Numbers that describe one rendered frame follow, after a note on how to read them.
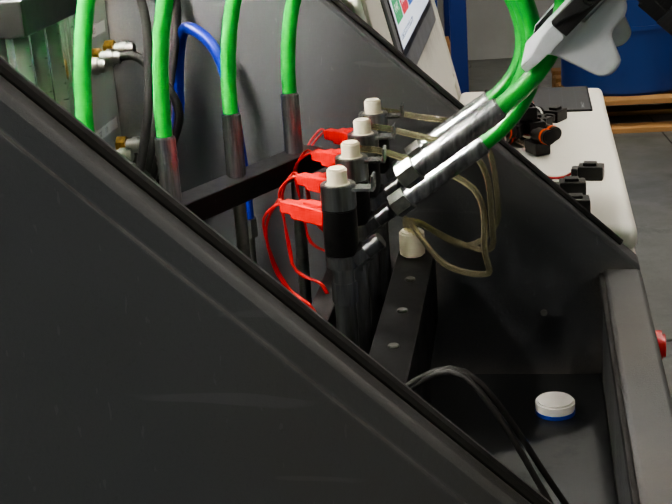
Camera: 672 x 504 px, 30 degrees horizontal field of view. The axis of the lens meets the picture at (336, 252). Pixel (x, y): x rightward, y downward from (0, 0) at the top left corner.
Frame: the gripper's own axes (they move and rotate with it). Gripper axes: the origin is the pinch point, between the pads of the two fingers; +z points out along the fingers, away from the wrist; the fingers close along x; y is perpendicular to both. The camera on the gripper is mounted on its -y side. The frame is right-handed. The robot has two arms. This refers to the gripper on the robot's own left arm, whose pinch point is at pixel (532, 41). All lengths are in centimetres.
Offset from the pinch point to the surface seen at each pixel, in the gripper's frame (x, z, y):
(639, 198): 324, 175, 108
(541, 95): 88, 48, 17
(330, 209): -7.8, 18.0, -3.5
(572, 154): 56, 35, 21
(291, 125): 14.0, 29.6, -9.8
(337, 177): -6.6, 16.0, -4.6
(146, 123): 7.6, 35.5, -20.6
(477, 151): 3.1, 12.0, 3.3
